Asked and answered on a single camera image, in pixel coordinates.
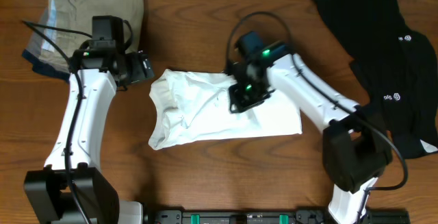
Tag folded navy garment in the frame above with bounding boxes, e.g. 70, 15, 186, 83
22, 49, 70, 84

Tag folded khaki trousers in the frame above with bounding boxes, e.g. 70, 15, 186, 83
26, 0, 144, 74

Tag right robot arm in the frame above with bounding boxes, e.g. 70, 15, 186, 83
226, 40, 393, 223

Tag white printed t-shirt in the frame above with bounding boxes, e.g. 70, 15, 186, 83
149, 69, 302, 150

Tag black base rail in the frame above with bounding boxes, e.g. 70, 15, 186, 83
144, 208, 411, 224

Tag black t-shirt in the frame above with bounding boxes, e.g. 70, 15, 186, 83
312, 0, 437, 159

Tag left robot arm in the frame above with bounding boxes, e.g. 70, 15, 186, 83
23, 49, 154, 223

